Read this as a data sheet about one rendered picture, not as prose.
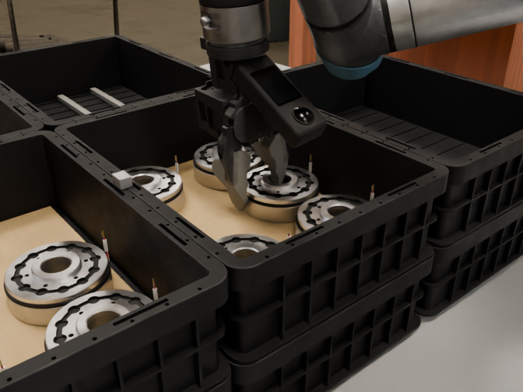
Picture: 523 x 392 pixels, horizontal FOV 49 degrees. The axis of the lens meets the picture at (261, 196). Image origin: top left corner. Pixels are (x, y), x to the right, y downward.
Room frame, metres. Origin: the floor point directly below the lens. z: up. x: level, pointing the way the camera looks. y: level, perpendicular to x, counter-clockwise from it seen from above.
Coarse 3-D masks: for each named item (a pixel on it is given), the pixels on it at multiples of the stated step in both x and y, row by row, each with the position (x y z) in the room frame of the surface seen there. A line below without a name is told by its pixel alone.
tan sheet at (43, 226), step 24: (24, 216) 0.63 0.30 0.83; (48, 216) 0.63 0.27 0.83; (0, 240) 0.57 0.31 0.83; (24, 240) 0.57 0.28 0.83; (48, 240) 0.57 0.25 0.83; (72, 240) 0.57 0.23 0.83; (0, 264) 0.52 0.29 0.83; (0, 288) 0.48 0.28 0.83; (120, 288) 0.48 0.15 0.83; (0, 312) 0.44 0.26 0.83; (0, 336) 0.41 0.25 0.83; (24, 336) 0.41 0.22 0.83; (24, 360) 0.38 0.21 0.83
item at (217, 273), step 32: (128, 192) 0.51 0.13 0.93; (160, 224) 0.45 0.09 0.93; (192, 256) 0.40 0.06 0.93; (192, 288) 0.35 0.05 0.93; (224, 288) 0.36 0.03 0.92; (128, 320) 0.32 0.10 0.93; (160, 320) 0.33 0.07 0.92; (192, 320) 0.34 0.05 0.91; (64, 352) 0.28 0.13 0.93; (96, 352) 0.29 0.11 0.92; (128, 352) 0.31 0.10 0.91; (0, 384) 0.26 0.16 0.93; (32, 384) 0.26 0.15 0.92; (64, 384) 0.28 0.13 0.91
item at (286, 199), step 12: (264, 168) 0.70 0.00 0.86; (288, 168) 0.70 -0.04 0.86; (300, 168) 0.70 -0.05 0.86; (252, 180) 0.67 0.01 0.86; (300, 180) 0.66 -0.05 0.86; (312, 180) 0.66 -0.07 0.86; (252, 192) 0.63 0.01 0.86; (264, 192) 0.64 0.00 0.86; (276, 192) 0.63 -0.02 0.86; (288, 192) 0.63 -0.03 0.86; (300, 192) 0.64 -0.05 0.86; (312, 192) 0.63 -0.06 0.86; (276, 204) 0.61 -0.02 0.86
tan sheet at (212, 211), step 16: (192, 160) 0.79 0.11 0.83; (192, 176) 0.74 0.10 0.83; (192, 192) 0.69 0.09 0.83; (208, 192) 0.69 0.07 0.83; (224, 192) 0.69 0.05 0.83; (192, 208) 0.65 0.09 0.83; (208, 208) 0.65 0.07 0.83; (224, 208) 0.65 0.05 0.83; (208, 224) 0.61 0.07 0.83; (224, 224) 0.61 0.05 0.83; (240, 224) 0.61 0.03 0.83; (256, 224) 0.61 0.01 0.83; (272, 224) 0.61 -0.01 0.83; (288, 224) 0.61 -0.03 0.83
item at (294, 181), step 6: (264, 174) 0.67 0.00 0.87; (270, 174) 0.67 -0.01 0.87; (288, 174) 0.67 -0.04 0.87; (294, 174) 0.67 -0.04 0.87; (264, 180) 0.65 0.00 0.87; (294, 180) 0.65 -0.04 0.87; (270, 186) 0.64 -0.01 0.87; (276, 186) 0.64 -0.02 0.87; (282, 186) 0.64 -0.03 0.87; (288, 186) 0.64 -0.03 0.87; (294, 186) 0.65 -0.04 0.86
